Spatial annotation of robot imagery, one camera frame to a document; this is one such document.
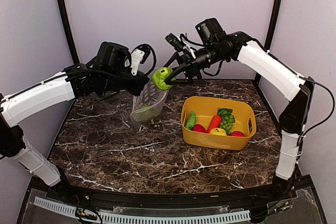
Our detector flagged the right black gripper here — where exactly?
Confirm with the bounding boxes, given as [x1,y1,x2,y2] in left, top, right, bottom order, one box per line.
[161,41,228,83]

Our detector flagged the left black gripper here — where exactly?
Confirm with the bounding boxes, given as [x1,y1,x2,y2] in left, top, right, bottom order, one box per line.
[101,69,150,96]

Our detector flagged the green toy cabbage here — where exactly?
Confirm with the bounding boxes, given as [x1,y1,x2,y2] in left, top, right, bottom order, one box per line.
[152,67,173,91]

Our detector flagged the clear zip top bag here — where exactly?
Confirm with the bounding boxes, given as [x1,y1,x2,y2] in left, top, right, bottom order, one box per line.
[130,79,169,122]

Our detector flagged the yellow plastic basket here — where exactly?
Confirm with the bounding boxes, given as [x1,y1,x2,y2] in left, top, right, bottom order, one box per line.
[181,96,256,150]

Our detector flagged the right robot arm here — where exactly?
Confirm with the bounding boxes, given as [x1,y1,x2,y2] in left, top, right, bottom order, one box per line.
[164,18,317,200]

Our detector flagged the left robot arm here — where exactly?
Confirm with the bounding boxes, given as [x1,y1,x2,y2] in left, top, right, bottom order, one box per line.
[1,42,155,201]

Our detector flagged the green toy cucumber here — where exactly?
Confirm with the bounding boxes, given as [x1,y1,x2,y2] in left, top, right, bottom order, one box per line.
[185,111,196,131]

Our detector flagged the red toy apple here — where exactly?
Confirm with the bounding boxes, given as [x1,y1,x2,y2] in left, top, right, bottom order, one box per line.
[192,124,207,133]

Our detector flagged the orange toy carrot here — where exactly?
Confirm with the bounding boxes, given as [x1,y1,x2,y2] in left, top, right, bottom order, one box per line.
[207,115,222,133]

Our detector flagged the green toy grapes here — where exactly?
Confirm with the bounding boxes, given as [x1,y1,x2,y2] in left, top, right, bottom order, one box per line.
[217,108,236,135]

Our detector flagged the yellow toy apple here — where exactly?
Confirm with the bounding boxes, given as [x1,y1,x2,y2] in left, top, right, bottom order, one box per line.
[209,127,227,136]

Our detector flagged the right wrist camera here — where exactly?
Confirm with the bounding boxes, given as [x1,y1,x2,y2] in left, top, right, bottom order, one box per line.
[165,33,196,59]

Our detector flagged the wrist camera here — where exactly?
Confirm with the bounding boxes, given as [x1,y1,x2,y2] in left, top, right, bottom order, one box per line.
[165,33,196,59]
[130,44,157,76]

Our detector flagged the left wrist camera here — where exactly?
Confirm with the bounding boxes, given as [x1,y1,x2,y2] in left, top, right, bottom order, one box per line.
[130,44,157,76]

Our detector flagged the right black frame post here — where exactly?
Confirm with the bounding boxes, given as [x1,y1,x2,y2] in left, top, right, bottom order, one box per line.
[264,0,281,49]

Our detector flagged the black frame post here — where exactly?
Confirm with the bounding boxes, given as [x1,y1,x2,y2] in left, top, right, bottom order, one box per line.
[264,0,281,49]
[57,0,80,64]

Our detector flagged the black front rail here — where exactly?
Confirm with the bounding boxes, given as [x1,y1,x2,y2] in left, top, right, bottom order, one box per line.
[31,176,313,210]

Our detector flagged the left black frame post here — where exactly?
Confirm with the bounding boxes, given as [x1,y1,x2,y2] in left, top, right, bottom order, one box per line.
[57,0,80,64]

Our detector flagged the white slotted cable duct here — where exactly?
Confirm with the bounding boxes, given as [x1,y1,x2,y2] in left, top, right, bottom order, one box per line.
[33,196,251,224]

